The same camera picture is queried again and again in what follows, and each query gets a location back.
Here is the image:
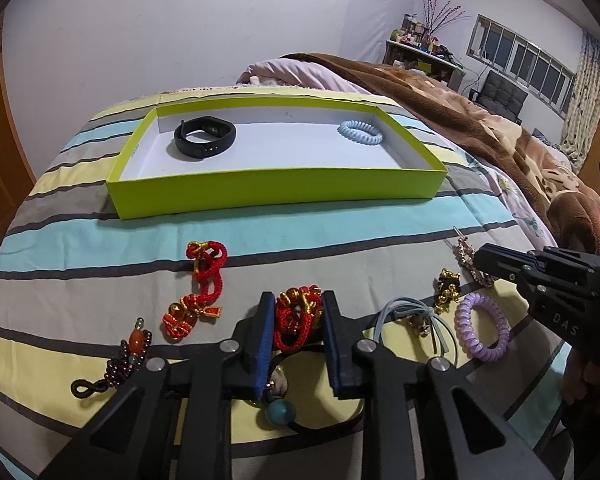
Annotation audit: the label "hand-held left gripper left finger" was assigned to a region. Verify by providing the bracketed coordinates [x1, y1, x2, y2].
[40, 291, 277, 480]

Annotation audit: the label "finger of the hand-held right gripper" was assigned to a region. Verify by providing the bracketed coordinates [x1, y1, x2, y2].
[474, 242, 600, 312]
[495, 246, 600, 281]

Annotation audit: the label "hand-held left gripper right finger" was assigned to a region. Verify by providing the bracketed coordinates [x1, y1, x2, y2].
[322, 290, 556, 480]

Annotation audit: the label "red cord bracelet gold knots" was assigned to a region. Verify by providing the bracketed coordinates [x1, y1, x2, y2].
[273, 285, 327, 354]

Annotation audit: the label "gold black charm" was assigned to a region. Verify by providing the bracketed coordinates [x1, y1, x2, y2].
[432, 268, 464, 315]

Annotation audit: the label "purple spiral hair tie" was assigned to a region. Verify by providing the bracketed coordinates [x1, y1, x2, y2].
[454, 293, 512, 362]

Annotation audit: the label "light blue hair tie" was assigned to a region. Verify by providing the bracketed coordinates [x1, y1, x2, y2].
[373, 297, 457, 367]

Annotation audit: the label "black hair tie teal bead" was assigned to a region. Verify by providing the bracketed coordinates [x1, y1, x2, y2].
[252, 354, 333, 437]

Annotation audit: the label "long red knotted cord bracelet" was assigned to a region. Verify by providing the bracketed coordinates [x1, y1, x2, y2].
[161, 240, 229, 345]

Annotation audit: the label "dark bead bracelet orange stone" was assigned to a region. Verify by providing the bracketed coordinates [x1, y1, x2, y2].
[70, 317, 154, 401]

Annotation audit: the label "lime green box tray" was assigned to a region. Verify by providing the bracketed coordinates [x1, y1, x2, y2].
[106, 97, 449, 221]

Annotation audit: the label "person's right hand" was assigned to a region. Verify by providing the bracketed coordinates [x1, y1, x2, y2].
[561, 347, 600, 408]

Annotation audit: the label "floral bedsheet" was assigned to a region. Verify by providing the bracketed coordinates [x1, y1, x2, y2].
[457, 147, 558, 248]

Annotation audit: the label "brown blanket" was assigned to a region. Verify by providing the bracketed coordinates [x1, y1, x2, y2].
[279, 52, 600, 257]

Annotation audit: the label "patterned curtain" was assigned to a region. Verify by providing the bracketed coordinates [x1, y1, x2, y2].
[559, 29, 600, 172]

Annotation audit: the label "black chair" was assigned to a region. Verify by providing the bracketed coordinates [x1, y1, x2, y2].
[471, 69, 529, 125]

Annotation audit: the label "window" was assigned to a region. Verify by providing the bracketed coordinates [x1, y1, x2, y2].
[467, 13, 579, 122]

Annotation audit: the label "black smart band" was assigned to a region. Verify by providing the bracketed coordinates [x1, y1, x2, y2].
[174, 116, 238, 159]

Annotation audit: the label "pink quilt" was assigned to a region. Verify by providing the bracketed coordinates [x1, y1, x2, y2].
[235, 57, 377, 96]

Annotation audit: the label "purple flower branches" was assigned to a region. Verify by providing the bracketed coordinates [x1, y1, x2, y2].
[421, 0, 470, 37]

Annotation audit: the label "wooden door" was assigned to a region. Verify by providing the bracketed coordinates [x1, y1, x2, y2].
[0, 10, 37, 288]

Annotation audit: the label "blue spiral hair tie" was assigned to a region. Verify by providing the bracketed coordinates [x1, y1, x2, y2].
[337, 120, 383, 146]

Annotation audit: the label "cluttered wall shelf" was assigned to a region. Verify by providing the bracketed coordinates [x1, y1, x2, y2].
[384, 11, 467, 92]

